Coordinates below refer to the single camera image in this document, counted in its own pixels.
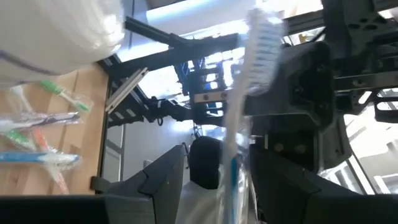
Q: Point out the orange white wrapped toothbrush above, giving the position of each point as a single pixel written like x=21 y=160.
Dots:
x=40 y=140

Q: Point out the black aluminium table frame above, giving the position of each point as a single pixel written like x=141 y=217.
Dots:
x=103 y=149

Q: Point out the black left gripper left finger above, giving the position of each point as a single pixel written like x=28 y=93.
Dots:
x=155 y=193

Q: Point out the white blue wipes canister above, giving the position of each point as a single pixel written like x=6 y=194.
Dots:
x=56 y=31

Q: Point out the blue white toothbrush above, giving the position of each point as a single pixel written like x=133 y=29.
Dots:
x=21 y=157
x=233 y=133

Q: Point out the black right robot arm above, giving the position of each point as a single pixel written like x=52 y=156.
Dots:
x=174 y=56

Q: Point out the silver aluminium extrusion bar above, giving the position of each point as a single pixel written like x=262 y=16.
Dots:
x=127 y=88

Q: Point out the green white wrapped toothbrush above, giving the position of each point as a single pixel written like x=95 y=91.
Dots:
x=57 y=90
x=18 y=139

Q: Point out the purple white wrapped toothbrush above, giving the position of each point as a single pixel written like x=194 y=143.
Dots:
x=59 y=119

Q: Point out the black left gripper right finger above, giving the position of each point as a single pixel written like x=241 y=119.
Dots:
x=280 y=193

